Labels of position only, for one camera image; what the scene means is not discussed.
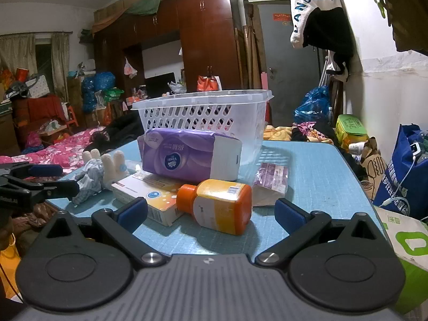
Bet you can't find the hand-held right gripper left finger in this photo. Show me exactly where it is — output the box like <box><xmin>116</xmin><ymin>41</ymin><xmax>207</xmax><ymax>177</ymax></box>
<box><xmin>35</xmin><ymin>197</ymin><xmax>169</xmax><ymax>270</ymax></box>

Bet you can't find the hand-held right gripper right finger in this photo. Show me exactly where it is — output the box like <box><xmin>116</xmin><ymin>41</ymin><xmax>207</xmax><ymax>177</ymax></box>
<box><xmin>255</xmin><ymin>197</ymin><xmax>388</xmax><ymax>269</ymax></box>

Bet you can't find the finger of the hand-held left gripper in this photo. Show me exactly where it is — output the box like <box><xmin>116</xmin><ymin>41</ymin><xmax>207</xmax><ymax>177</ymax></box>
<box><xmin>0</xmin><ymin>162</ymin><xmax>65</xmax><ymax>178</ymax></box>
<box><xmin>10</xmin><ymin>179</ymin><xmax>80</xmax><ymax>198</ymax></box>

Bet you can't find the white orange medicine box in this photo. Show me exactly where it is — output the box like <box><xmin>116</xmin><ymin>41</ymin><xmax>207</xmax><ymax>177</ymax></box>
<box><xmin>111</xmin><ymin>170</ymin><xmax>184</xmax><ymax>227</ymax></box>

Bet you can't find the small purple tissue packet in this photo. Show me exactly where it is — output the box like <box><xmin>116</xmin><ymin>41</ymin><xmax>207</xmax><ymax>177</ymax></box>
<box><xmin>251</xmin><ymin>162</ymin><xmax>290</xmax><ymax>207</ymax></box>

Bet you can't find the white plush rabbit toy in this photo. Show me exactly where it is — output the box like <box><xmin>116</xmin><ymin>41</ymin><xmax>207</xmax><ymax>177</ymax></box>
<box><xmin>71</xmin><ymin>148</ymin><xmax>130</xmax><ymax>205</ymax></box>

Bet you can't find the orange medicine bottle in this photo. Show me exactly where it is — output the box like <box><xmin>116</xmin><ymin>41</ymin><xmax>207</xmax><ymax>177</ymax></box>
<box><xmin>176</xmin><ymin>179</ymin><xmax>252</xmax><ymax>236</ymax></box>

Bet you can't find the purple tissue pack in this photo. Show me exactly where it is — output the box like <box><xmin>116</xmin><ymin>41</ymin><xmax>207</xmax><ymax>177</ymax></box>
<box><xmin>138</xmin><ymin>128</ymin><xmax>243</xmax><ymax>185</ymax></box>

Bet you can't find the white plastic basket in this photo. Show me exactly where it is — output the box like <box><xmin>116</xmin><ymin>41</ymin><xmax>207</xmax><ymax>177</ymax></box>
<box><xmin>131</xmin><ymin>89</ymin><xmax>275</xmax><ymax>165</ymax></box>

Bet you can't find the pink floral blanket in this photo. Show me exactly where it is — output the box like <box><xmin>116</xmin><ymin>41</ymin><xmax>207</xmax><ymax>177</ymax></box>
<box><xmin>0</xmin><ymin>128</ymin><xmax>108</xmax><ymax>175</ymax></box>

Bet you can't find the red plastic stool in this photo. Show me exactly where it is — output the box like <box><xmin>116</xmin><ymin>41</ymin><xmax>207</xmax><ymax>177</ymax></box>
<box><xmin>65</xmin><ymin>106</ymin><xmax>80</xmax><ymax>130</ymax></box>

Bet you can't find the red cloth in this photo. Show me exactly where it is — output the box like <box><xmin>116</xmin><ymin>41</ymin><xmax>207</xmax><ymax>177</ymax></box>
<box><xmin>12</xmin><ymin>95</ymin><xmax>67</xmax><ymax>128</ymax></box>

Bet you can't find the yellow bag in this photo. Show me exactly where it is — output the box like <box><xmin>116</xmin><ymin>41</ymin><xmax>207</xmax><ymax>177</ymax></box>
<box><xmin>0</xmin><ymin>233</ymin><xmax>21</xmax><ymax>301</ymax></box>

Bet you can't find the colourful yellow blanket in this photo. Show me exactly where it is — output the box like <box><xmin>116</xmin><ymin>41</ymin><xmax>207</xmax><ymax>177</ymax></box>
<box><xmin>263</xmin><ymin>122</ymin><xmax>339</xmax><ymax>147</ymax></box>

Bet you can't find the brown paper bag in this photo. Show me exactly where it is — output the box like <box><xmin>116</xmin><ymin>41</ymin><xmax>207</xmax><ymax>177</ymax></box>
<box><xmin>358</xmin><ymin>137</ymin><xmax>388</xmax><ymax>202</ymax></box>

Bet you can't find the pile of blue plastic bags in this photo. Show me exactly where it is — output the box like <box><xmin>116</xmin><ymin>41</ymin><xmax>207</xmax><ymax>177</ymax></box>
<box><xmin>82</xmin><ymin>71</ymin><xmax>116</xmax><ymax>114</ymax></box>

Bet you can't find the green plastic box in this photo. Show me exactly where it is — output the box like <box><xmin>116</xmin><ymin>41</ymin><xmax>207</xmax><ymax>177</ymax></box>
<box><xmin>335</xmin><ymin>114</ymin><xmax>369</xmax><ymax>148</ymax></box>

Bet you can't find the blue plastic bag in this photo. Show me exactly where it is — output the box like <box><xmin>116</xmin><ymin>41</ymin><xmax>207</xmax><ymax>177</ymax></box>
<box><xmin>293</xmin><ymin>86</ymin><xmax>334</xmax><ymax>125</ymax></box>

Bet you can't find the blue tote bag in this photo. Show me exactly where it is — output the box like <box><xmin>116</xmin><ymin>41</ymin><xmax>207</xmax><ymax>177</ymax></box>
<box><xmin>372</xmin><ymin>124</ymin><xmax>428</xmax><ymax>222</ymax></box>

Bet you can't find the beige curtain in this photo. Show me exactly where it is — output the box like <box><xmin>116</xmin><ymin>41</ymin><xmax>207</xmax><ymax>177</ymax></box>
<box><xmin>0</xmin><ymin>32</ymin><xmax>70</xmax><ymax>102</ymax></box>

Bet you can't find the green white cardboard box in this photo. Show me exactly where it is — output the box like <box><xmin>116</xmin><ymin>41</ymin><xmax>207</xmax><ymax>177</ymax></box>
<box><xmin>374</xmin><ymin>205</ymin><xmax>428</xmax><ymax>315</ymax></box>

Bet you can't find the black television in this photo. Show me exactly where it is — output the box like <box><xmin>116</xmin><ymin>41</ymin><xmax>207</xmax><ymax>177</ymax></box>
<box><xmin>145</xmin><ymin>72</ymin><xmax>177</xmax><ymax>98</ymax></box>

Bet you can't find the white pink plastic bag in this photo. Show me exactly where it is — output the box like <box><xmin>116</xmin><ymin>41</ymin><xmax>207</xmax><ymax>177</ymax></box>
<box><xmin>123</xmin><ymin>58</ymin><xmax>138</xmax><ymax>79</ymax></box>

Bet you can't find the orange hanging bag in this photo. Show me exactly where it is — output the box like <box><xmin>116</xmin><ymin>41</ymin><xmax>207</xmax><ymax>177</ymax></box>
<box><xmin>196</xmin><ymin>66</ymin><xmax>223</xmax><ymax>92</ymax></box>

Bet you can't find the grey door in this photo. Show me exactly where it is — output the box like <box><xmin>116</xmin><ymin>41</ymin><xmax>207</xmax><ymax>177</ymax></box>
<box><xmin>257</xmin><ymin>3</ymin><xmax>327</xmax><ymax>127</ymax></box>

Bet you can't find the brown wooden wardrobe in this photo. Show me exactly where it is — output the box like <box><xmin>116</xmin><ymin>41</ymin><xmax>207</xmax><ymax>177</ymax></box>
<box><xmin>92</xmin><ymin>0</ymin><xmax>243</xmax><ymax>116</ymax></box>

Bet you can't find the white black hanging garment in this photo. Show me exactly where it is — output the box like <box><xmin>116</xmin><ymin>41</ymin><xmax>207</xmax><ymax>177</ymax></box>
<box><xmin>289</xmin><ymin>0</ymin><xmax>356</xmax><ymax>81</ymax></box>

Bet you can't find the dark hanging cloth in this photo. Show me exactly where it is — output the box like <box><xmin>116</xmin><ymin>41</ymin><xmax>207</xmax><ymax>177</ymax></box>
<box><xmin>384</xmin><ymin>0</ymin><xmax>428</xmax><ymax>55</ymax></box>

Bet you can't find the white cable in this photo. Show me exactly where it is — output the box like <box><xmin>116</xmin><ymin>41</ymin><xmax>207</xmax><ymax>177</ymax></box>
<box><xmin>384</xmin><ymin>142</ymin><xmax>428</xmax><ymax>223</ymax></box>

